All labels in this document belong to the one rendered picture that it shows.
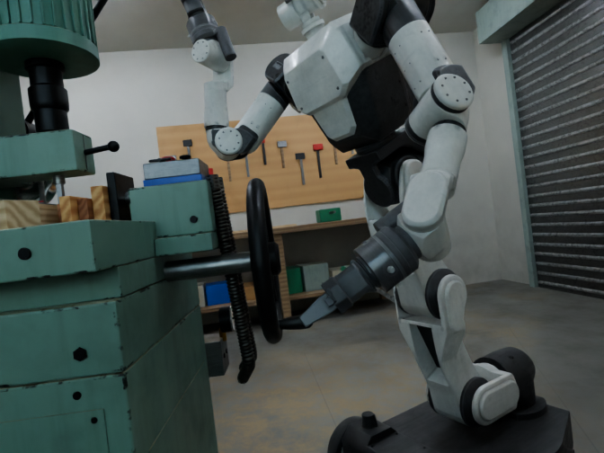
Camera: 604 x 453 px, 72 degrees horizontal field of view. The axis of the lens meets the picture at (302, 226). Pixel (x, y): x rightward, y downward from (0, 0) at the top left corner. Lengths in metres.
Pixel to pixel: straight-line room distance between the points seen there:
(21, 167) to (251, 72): 3.72
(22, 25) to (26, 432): 0.58
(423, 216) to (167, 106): 3.85
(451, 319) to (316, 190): 3.14
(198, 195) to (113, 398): 0.33
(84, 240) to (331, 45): 0.72
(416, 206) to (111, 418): 0.52
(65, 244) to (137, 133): 3.84
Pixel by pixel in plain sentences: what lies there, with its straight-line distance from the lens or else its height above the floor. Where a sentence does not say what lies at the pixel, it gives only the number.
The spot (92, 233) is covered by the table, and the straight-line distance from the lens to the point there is 0.53.
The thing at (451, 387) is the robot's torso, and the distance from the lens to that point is 1.33.
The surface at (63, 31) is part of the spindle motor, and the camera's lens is 0.83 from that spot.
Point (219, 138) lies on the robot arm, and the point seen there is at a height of 1.13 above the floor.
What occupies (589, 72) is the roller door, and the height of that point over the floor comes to 1.72.
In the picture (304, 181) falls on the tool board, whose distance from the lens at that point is 4.17.
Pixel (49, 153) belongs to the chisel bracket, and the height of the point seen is 1.03.
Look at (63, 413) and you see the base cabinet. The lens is 0.63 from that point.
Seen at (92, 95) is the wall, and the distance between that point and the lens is 4.54.
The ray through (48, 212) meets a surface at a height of 0.93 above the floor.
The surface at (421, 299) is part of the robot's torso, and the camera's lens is 1.21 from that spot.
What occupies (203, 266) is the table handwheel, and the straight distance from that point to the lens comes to 0.74.
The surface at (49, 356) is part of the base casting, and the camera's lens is 0.61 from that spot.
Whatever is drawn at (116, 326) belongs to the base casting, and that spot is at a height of 0.77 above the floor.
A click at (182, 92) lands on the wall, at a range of 4.38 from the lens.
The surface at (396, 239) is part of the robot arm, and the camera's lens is 0.67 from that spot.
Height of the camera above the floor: 0.87
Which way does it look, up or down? level
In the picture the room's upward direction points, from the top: 7 degrees counter-clockwise
